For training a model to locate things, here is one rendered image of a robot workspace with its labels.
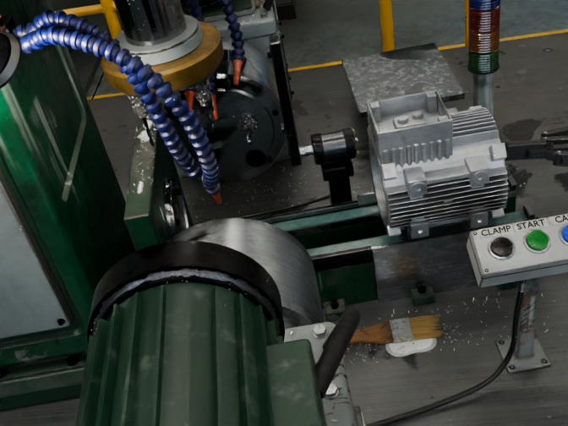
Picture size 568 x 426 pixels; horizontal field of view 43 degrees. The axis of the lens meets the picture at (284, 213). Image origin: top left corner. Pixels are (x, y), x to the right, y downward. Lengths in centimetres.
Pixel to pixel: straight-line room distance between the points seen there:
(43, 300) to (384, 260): 57
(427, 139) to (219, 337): 68
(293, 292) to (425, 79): 93
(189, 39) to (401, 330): 61
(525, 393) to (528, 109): 84
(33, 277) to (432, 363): 65
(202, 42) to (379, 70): 80
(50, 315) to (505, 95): 123
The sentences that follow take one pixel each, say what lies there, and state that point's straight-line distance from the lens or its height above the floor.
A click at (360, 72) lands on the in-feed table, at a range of 180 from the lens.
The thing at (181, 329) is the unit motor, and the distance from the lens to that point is 59.
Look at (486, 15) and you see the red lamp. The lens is 147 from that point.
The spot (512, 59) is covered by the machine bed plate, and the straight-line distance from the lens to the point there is 206.
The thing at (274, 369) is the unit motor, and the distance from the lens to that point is 59.
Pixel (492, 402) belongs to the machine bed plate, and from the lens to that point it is 120.
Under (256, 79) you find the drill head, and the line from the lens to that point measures 138.
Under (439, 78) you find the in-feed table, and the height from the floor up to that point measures 92.
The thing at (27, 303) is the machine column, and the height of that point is 105.
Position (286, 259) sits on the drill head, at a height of 113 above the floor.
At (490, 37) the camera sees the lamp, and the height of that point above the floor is 111.
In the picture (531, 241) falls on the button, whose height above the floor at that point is 107.
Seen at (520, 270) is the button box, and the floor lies 104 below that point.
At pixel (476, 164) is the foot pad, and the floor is 108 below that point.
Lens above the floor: 177
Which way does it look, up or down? 38 degrees down
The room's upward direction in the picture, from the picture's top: 11 degrees counter-clockwise
